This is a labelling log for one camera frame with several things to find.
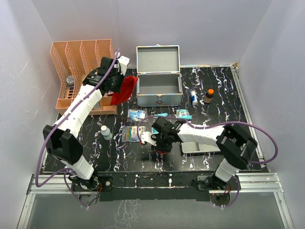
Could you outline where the red first aid pouch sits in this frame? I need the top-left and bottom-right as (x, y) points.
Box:
(110, 76), (138, 105)

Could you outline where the cotton swab packet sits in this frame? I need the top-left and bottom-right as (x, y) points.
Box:
(121, 126), (146, 142)

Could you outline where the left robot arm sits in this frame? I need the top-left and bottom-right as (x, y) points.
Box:
(43, 56), (130, 190)

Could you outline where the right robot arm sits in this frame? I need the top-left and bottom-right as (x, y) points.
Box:
(142, 116), (258, 190)

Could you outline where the silver metal medicine case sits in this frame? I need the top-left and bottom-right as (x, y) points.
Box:
(136, 45), (183, 107)

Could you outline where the teal white wipes packet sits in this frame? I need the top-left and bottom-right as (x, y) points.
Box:
(152, 127), (159, 134)

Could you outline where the grey plastic tray insert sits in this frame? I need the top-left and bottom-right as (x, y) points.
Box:
(181, 142), (221, 154)

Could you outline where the small teal sachet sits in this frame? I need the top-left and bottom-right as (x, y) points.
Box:
(154, 113), (168, 118)

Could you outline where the teal plaster packet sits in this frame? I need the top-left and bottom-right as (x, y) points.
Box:
(176, 109), (192, 120)

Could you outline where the blue bandage packet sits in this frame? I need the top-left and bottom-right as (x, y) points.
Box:
(127, 109), (147, 122)

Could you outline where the round blue white tin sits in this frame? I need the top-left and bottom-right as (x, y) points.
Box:
(66, 75), (74, 86)

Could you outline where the orange plastic file organizer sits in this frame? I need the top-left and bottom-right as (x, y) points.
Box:
(50, 39), (114, 115)

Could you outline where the clear bottle white cap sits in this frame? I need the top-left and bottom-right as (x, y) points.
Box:
(101, 125), (112, 140)

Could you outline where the white blue tube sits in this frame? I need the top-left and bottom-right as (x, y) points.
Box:
(190, 89), (198, 106)

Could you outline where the brown bottle orange cap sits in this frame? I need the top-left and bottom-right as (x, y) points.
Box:
(203, 89), (214, 104)

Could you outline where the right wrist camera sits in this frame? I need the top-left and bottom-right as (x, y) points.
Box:
(140, 131), (157, 146)

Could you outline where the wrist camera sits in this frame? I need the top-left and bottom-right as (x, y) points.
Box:
(140, 131), (157, 146)
(117, 56), (130, 75)

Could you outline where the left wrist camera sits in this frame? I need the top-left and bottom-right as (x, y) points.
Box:
(117, 56), (130, 75)

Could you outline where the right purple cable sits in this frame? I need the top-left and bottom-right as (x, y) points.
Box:
(137, 115), (279, 209)

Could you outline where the purple cable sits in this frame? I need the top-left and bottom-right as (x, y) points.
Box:
(137, 115), (279, 209)
(35, 48), (120, 210)

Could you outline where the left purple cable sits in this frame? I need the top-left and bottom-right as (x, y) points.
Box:
(35, 48), (120, 210)

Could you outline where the aluminium frame rail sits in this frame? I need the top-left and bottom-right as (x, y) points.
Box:
(18, 172), (294, 229)

